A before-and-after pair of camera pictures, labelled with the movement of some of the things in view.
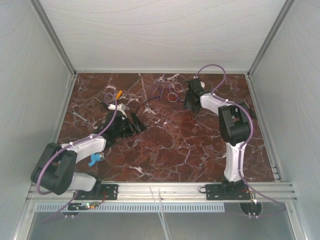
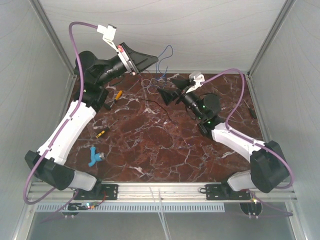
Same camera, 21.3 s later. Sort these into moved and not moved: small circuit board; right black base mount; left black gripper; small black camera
Moved: left black gripper
Not moved: small black camera; right black base mount; small circuit board
